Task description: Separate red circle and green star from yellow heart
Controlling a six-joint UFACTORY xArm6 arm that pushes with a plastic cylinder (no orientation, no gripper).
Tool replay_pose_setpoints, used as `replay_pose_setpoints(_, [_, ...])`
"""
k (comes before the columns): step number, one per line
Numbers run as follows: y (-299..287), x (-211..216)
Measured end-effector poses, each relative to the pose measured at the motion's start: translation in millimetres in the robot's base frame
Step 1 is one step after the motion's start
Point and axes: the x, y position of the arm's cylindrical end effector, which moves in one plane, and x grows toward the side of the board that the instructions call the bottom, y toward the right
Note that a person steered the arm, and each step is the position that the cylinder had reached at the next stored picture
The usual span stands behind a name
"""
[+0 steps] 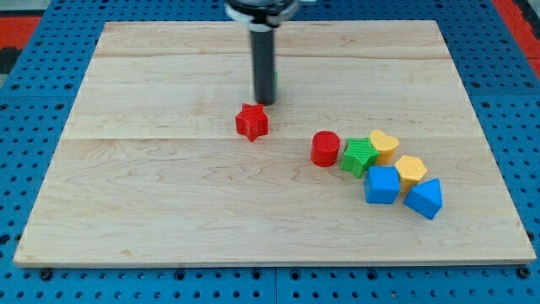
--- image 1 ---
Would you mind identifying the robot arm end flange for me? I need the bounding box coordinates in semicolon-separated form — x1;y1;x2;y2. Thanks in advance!
224;0;300;30

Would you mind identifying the red star block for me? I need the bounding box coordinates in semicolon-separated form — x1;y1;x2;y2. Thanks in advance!
235;103;269;142

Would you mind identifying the green star block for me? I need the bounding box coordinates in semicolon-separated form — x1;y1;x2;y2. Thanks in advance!
341;138;380;178

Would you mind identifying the yellow heart block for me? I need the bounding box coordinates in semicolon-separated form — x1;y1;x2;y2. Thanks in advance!
370;129;400;166

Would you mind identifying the red cylinder block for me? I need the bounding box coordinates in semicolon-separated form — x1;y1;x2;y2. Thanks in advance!
310;130;341;167

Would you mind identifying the green block behind rod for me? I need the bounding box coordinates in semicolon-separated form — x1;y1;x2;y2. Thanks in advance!
273;71;278;95

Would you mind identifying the light wooden board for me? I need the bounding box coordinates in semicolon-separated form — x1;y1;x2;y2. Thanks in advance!
13;20;536;269

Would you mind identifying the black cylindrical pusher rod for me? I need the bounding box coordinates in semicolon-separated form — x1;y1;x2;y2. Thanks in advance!
249;24;276;106

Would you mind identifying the blue cube block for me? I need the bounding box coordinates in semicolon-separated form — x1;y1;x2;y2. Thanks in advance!
364;166;401;204

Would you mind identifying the yellow hexagon block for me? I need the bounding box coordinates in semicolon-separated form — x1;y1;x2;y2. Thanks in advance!
395;155;428;193

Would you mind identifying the blue pentagon block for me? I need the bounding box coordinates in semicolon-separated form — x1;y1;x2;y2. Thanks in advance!
403;178;444;220

